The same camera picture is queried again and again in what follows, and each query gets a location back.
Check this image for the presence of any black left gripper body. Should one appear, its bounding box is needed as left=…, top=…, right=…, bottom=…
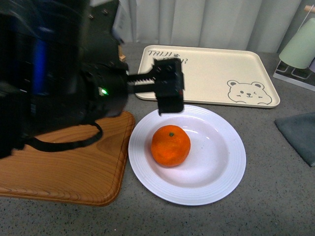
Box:
left=81, top=63, right=155, bottom=124

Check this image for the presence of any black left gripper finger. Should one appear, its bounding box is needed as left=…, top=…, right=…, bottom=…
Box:
left=153, top=58, right=185, bottom=115

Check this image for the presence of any orange fruit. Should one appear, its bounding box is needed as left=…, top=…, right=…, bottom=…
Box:
left=151, top=125, right=191, bottom=167

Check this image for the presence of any white ribbed plate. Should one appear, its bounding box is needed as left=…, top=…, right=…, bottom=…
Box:
left=128, top=105, right=246, bottom=206

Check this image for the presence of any wooden dish rack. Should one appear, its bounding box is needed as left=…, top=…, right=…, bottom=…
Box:
left=118, top=45, right=126, bottom=62

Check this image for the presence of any beige bear tray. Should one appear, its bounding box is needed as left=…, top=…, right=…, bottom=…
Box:
left=138, top=45, right=280, bottom=108

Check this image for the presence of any wooden cutting board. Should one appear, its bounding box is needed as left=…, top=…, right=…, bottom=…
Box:
left=0, top=111, right=135, bottom=206

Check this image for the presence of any grey curtain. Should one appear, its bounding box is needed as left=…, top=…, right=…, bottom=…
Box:
left=121, top=0, right=314, bottom=53

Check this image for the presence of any green cup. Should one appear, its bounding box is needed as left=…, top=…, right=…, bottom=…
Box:
left=279, top=18, right=315, bottom=69

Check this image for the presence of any grey folded cloth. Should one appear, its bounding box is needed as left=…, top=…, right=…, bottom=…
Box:
left=275, top=112, right=315, bottom=167

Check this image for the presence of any purple cup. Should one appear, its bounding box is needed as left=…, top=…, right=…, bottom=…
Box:
left=309, top=59, right=315, bottom=73

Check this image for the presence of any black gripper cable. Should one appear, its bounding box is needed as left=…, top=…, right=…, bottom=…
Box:
left=27, top=121, right=103, bottom=152

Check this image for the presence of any white wire cup rack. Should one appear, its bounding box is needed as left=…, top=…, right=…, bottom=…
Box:
left=273, top=16, right=315, bottom=91

